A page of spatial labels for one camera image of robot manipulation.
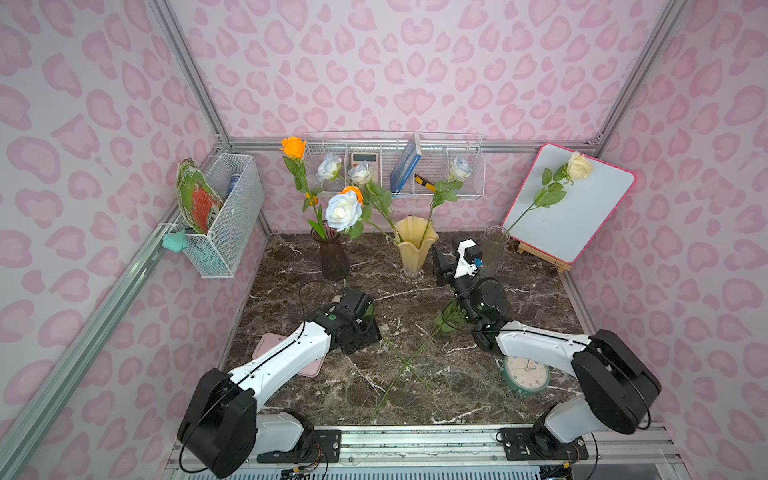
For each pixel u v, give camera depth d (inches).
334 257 40.0
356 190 30.8
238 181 34.9
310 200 34.6
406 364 33.8
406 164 34.8
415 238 38.3
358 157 37.4
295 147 31.5
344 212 25.2
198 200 29.4
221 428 15.9
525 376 32.1
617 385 17.1
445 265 26.7
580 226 37.1
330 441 29.1
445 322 36.4
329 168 31.0
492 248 38.9
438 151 37.5
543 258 42.3
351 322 25.4
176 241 24.5
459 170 32.5
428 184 38.1
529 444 28.3
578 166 30.2
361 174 31.0
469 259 24.8
